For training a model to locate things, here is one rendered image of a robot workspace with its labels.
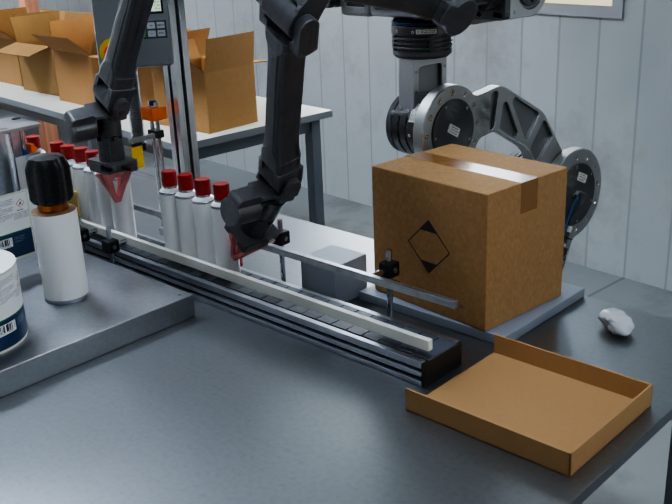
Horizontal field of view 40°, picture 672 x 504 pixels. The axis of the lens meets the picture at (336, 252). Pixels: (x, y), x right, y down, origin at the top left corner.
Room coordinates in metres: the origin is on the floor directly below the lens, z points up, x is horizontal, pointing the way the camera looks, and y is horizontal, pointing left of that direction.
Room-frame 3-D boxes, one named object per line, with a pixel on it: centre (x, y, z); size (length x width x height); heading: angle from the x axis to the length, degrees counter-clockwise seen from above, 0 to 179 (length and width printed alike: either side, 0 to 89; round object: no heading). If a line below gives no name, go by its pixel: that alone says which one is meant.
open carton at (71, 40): (4.42, 1.09, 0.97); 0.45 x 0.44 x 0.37; 135
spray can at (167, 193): (1.93, 0.36, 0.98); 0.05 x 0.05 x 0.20
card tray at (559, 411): (1.30, -0.30, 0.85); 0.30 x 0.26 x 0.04; 46
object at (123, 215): (2.07, 0.50, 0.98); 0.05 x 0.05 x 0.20
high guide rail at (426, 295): (1.82, 0.18, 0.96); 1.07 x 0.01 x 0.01; 46
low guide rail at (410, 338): (1.77, 0.23, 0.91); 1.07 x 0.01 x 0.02; 46
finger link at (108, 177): (1.98, 0.49, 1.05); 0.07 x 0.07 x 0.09; 46
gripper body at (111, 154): (1.97, 0.48, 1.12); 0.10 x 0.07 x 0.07; 46
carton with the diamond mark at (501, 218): (1.74, -0.27, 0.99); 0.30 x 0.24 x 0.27; 41
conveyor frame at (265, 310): (1.99, 0.42, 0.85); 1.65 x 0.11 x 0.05; 46
